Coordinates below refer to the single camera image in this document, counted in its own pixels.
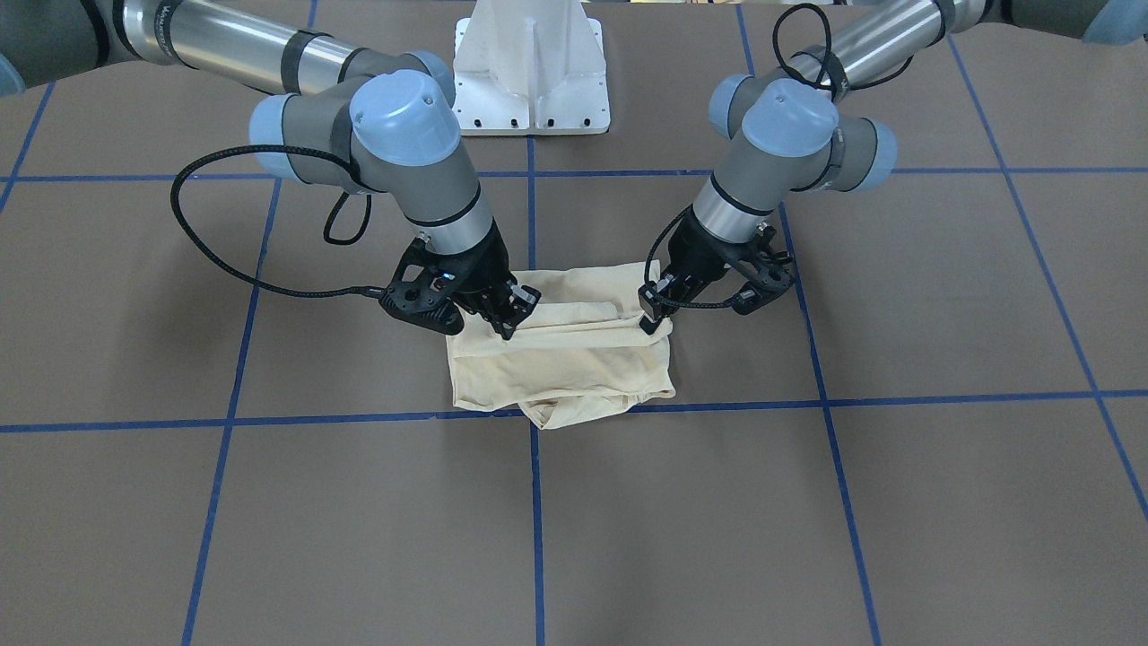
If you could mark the beige long-sleeve printed shirt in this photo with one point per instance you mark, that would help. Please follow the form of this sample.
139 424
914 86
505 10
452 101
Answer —
580 356

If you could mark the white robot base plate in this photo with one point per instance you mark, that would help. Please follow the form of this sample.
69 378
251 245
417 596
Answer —
530 68

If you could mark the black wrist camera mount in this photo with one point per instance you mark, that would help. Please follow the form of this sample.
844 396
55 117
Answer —
766 270
421 288

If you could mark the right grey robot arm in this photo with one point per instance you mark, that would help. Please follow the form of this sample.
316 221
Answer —
332 115

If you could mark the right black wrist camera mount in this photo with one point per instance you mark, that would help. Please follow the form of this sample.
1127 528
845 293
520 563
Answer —
421 288

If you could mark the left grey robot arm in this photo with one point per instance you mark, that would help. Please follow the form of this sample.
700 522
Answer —
787 135

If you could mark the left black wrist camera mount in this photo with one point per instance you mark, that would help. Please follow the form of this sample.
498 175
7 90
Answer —
766 270

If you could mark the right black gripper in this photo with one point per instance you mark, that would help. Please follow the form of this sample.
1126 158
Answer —
479 267

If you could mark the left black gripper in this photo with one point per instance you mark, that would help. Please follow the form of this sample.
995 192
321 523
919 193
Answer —
699 254

